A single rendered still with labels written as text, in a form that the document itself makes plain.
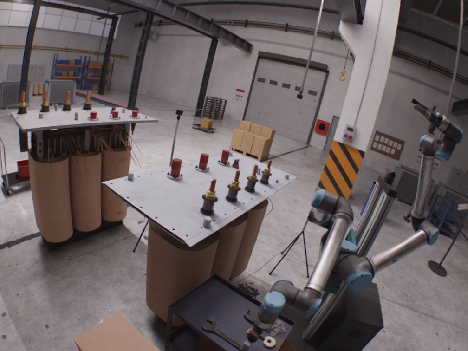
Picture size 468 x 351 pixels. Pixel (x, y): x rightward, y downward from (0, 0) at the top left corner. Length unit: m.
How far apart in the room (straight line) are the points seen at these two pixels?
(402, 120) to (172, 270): 14.22
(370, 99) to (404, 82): 8.78
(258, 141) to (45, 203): 6.65
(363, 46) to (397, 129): 8.72
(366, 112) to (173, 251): 5.72
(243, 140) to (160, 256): 6.82
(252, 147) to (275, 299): 7.29
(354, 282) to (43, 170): 2.64
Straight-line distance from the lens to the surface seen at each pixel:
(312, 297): 1.14
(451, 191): 10.56
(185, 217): 1.34
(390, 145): 14.79
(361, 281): 1.45
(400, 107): 14.92
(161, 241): 1.66
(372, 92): 6.53
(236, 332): 1.46
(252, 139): 8.08
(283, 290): 1.11
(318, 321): 2.11
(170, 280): 1.79
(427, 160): 1.62
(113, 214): 3.25
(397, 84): 15.07
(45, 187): 2.66
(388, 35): 6.95
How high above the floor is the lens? 2.06
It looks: 20 degrees down
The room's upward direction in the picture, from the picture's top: 14 degrees clockwise
